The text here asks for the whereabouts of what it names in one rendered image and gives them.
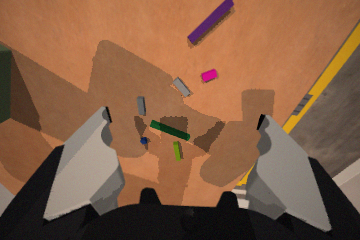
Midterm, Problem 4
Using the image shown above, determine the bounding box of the dark green rod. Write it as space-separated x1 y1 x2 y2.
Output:
150 120 190 141

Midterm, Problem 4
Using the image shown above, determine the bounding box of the grey rectangular bar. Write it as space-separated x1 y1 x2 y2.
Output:
137 96 146 115
173 77 190 96

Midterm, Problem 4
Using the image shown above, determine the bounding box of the small blue cube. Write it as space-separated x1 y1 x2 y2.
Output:
140 137 148 144

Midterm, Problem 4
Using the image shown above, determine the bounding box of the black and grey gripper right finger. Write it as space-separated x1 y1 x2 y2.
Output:
245 114 360 240

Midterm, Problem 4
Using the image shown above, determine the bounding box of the magenta block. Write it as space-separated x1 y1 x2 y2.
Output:
201 69 217 82

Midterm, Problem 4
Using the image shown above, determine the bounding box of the lime green rod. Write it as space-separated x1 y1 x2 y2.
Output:
173 141 181 161

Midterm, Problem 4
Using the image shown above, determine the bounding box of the purple rod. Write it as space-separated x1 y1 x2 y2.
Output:
187 0 234 43

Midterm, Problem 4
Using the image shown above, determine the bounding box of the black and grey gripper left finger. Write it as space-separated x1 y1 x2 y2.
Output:
0 106 125 240

